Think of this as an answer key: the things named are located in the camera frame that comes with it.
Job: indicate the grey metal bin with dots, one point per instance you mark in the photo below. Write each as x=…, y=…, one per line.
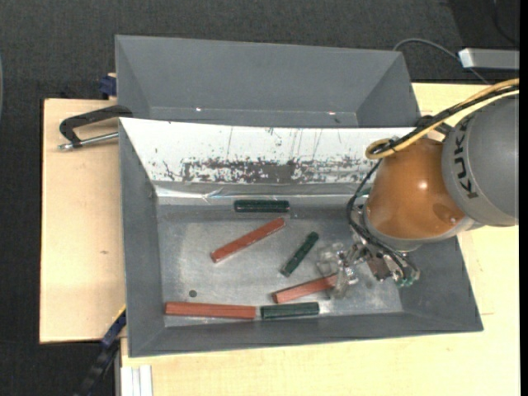
x=247, y=270

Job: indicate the red-brown flat block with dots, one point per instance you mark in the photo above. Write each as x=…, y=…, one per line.
x=303, y=289
x=210, y=310
x=247, y=240

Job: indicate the dark green flat block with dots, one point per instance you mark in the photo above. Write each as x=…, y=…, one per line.
x=300, y=254
x=290, y=310
x=262, y=206

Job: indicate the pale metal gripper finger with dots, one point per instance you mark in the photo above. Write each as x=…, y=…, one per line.
x=330, y=258
x=345, y=281

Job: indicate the pale wood flat board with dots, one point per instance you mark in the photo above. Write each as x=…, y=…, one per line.
x=80, y=221

